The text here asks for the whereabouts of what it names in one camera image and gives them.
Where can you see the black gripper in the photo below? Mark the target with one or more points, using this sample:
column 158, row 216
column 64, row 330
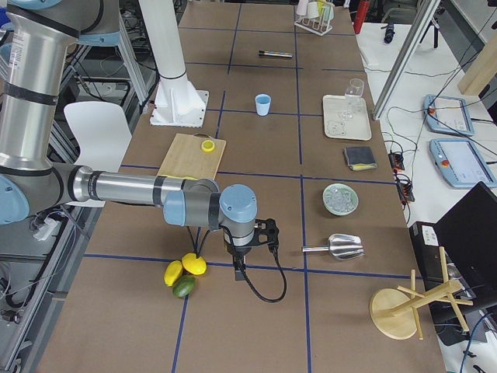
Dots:
column 239, row 251

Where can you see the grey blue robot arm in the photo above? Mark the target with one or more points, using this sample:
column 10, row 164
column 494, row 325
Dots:
column 30, row 182

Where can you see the white robot arm column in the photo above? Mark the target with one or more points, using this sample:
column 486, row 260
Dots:
column 160, row 21

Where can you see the yellow lemon right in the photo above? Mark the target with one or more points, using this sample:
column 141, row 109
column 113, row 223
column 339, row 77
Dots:
column 194, row 264

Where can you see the yellow lemon left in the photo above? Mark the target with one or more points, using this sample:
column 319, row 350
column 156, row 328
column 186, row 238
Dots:
column 173, row 272

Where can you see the yellow lemon slice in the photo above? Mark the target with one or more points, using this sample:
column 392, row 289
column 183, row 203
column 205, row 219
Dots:
column 208, row 146

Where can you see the light blue plastic cup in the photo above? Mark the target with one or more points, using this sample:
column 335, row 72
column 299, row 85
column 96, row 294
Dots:
column 262, row 104

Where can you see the white cup drying rack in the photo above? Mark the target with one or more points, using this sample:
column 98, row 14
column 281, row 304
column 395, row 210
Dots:
column 315, row 16

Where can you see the steel ice scoop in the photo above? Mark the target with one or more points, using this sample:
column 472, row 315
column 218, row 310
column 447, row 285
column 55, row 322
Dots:
column 340, row 247

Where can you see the green bowl of ice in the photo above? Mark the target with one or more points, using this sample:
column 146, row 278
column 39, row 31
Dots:
column 340, row 199

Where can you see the green lime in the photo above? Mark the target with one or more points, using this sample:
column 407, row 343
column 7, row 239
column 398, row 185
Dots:
column 184, row 286

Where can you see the bamboo cutting board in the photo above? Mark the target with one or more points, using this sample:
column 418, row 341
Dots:
column 186, row 160

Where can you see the folded grey cloth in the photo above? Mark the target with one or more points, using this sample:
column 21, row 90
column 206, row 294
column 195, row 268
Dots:
column 359, row 158

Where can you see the cream bear serving tray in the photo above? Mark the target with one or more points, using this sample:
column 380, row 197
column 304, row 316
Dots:
column 337, row 126

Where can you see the black power strip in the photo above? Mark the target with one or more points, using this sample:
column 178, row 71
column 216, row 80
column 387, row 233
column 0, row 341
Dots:
column 403, row 182

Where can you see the wooden mug tree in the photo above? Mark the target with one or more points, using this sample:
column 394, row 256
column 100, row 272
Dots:
column 395, row 311

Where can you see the clear wine glass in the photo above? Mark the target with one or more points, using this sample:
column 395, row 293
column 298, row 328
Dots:
column 353, row 92

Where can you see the steel muddler black tip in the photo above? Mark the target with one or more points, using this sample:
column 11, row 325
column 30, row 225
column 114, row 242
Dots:
column 274, row 54

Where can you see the white chair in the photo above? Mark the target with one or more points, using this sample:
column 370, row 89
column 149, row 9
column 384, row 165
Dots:
column 103, row 135

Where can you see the black computer monitor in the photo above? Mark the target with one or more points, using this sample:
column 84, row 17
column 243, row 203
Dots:
column 468, row 234

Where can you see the blue teach pendant near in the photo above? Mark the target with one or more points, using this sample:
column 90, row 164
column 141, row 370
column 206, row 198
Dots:
column 460, row 163

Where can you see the blue teach pendant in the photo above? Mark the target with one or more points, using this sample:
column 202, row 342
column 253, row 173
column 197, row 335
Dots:
column 448, row 115
column 460, row 163

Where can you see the blue teach pendant far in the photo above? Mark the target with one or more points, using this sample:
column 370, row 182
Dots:
column 448, row 115

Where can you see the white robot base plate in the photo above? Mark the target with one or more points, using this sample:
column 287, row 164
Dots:
column 179, row 104

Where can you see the aluminium frame post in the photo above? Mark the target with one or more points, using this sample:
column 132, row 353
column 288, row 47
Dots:
column 421, row 22

